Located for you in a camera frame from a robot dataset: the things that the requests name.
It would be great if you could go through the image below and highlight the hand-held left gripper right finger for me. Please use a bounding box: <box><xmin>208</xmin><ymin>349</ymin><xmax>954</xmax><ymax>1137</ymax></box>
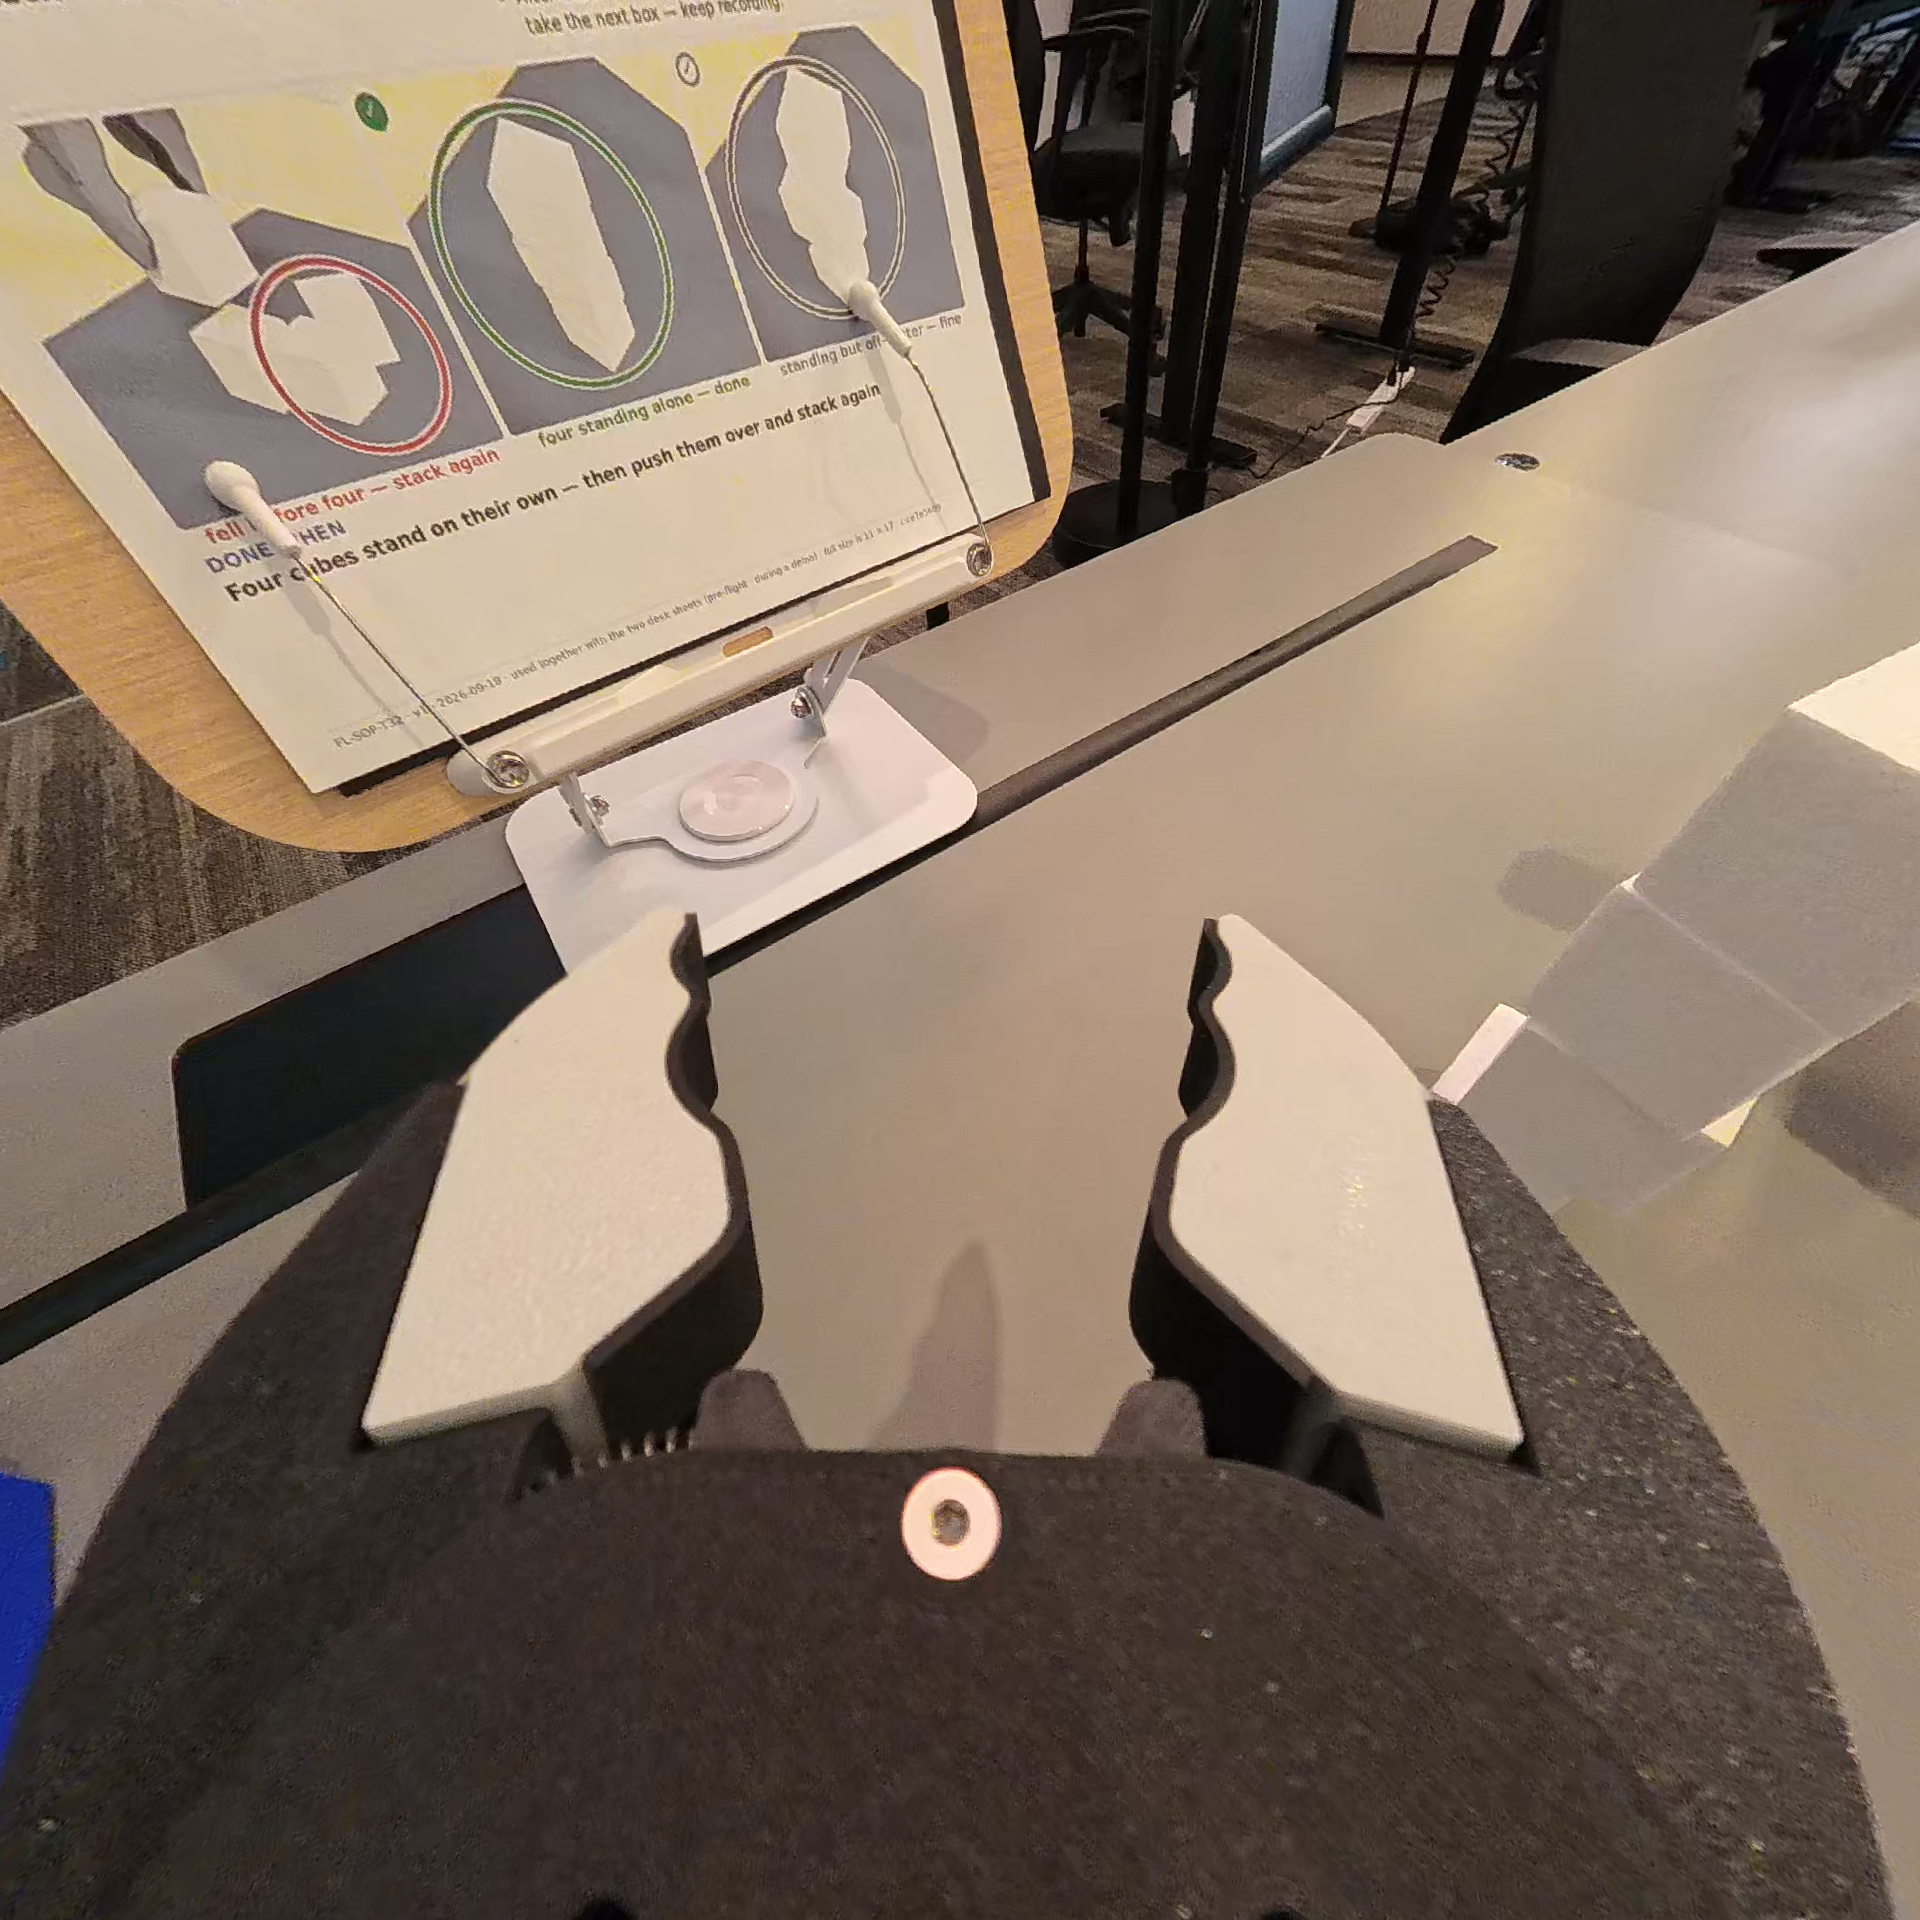
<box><xmin>1129</xmin><ymin>913</ymin><xmax>1532</xmax><ymax>1480</ymax></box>

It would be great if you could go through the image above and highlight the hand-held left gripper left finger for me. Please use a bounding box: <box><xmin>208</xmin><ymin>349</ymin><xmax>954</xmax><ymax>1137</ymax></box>
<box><xmin>359</xmin><ymin>911</ymin><xmax>766</xmax><ymax>1472</ymax></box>

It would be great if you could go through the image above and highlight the printed instruction sheet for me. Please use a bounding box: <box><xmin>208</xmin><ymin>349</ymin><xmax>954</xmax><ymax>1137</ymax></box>
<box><xmin>0</xmin><ymin>0</ymin><xmax>1052</xmax><ymax>799</ymax></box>

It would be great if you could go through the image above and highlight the blue plastic bin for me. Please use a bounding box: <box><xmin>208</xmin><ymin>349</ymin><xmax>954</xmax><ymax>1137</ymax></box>
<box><xmin>0</xmin><ymin>1471</ymin><xmax>60</xmax><ymax>1741</ymax></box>

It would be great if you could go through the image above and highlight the framed display panel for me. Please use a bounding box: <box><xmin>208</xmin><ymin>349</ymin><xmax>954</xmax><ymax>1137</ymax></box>
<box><xmin>1240</xmin><ymin>0</ymin><xmax>1346</xmax><ymax>201</ymax></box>

